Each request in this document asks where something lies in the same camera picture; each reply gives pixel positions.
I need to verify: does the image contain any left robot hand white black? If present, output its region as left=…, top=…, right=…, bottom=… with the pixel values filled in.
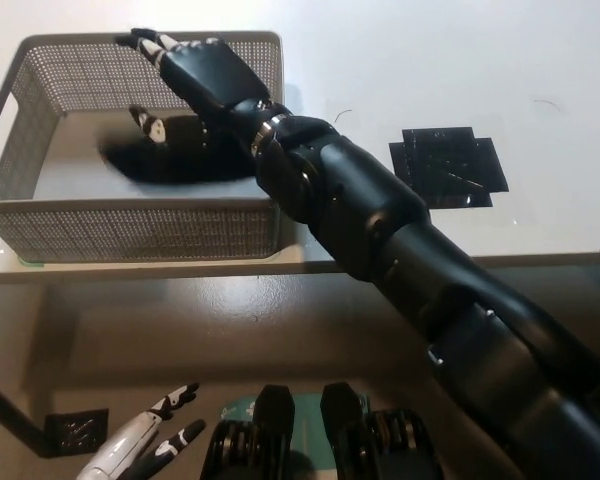
left=74, top=382, right=207, bottom=480

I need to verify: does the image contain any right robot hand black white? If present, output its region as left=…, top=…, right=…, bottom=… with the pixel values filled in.
left=114, top=27, right=274, bottom=152

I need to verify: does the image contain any black fabric pencil case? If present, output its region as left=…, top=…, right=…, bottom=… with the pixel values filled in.
left=98, top=113, right=259, bottom=187

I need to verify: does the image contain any black table leg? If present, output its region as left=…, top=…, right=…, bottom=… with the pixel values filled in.
left=0, top=373, right=47, bottom=459

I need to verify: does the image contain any grey perforated plastic basket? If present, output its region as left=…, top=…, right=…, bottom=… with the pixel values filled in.
left=0, top=30, right=286, bottom=265

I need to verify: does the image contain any black tape patch on table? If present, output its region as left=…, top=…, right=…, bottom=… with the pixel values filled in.
left=388, top=126, right=510, bottom=210

